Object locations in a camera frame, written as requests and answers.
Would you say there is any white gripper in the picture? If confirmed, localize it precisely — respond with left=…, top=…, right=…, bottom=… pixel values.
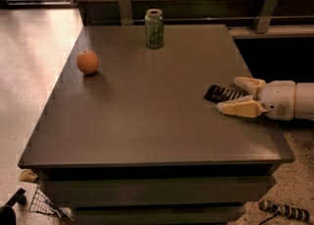
left=217, top=77, right=296, bottom=121

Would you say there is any black rxbar chocolate bar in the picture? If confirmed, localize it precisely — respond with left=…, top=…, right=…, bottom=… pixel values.
left=204, top=84, right=245, bottom=103

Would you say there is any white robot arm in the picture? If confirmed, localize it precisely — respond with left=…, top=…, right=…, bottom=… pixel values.
left=217, top=77, right=314, bottom=121

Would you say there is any green soda can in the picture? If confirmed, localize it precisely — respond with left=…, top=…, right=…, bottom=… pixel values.
left=145, top=9, right=164, bottom=49

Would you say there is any grey cabinet with drawers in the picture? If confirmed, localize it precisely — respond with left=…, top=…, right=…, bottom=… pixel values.
left=19, top=26, right=294, bottom=225

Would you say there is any power strip on floor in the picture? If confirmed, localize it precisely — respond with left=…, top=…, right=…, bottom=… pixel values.
left=258, top=199, right=314, bottom=223

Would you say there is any orange fruit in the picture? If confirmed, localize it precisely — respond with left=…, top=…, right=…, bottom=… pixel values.
left=77, top=50, right=99, bottom=75

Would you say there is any crumpled yellow paper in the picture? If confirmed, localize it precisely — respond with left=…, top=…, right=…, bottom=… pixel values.
left=19, top=169, right=39, bottom=184

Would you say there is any black object on floor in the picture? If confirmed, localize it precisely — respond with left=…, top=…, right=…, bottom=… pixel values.
left=0, top=188, right=26, bottom=225

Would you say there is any right metal bracket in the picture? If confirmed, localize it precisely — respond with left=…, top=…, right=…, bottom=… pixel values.
left=252, top=0, right=279, bottom=33

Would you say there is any metal bracket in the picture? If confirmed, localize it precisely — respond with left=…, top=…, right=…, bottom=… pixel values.
left=118, top=0, right=133, bottom=26
left=252, top=0, right=279, bottom=33

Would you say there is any left metal bracket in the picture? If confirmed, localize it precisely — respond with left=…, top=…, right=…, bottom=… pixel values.
left=118, top=0, right=133, bottom=26

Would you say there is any wire mesh basket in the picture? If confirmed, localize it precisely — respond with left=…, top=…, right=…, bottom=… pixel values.
left=28, top=187, right=74, bottom=221

